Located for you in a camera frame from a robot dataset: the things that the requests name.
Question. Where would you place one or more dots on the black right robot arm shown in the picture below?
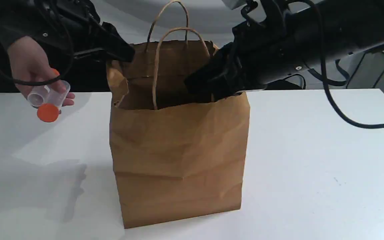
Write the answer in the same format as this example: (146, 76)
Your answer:
(350, 26)

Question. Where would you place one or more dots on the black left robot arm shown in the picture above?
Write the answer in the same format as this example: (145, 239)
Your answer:
(72, 26)

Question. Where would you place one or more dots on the brown paper bag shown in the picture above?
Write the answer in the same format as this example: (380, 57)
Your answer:
(175, 155)

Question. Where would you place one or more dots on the person's bare hand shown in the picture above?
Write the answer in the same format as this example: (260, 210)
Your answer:
(29, 62)

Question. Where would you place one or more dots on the clear container with orange lid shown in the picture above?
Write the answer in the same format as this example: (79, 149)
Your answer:
(47, 101)

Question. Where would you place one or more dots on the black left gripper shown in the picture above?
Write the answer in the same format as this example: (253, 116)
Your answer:
(77, 24)

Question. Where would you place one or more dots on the person's black torso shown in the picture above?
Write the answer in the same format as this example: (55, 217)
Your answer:
(84, 76)

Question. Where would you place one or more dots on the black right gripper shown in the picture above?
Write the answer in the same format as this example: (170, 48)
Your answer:
(260, 58)

